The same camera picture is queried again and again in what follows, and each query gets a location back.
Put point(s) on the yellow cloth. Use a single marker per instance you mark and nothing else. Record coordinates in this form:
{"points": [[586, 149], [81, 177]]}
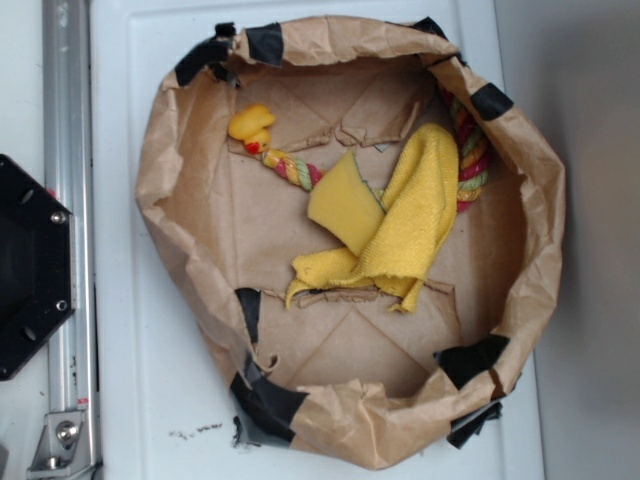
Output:
{"points": [[420, 206]]}

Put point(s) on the yellow sponge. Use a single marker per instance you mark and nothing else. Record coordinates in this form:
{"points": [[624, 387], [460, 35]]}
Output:
{"points": [[343, 203]]}

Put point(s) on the brown paper bag bin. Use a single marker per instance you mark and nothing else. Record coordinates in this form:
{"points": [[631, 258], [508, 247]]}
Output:
{"points": [[340, 372]]}

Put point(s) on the yellow rubber duck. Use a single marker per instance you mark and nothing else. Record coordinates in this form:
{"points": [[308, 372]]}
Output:
{"points": [[249, 126]]}

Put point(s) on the white tray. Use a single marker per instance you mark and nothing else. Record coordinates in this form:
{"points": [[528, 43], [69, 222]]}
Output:
{"points": [[166, 412]]}

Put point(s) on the multicolour braided rope toy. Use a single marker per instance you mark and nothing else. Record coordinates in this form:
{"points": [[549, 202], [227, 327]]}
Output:
{"points": [[472, 143]]}

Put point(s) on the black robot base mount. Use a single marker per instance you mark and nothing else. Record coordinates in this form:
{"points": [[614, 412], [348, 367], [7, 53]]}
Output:
{"points": [[36, 267]]}

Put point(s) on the aluminium extrusion rail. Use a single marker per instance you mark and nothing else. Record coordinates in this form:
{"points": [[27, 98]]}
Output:
{"points": [[72, 351]]}

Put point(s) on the metal corner bracket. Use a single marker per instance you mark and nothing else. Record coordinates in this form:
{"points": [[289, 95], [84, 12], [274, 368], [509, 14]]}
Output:
{"points": [[63, 450]]}

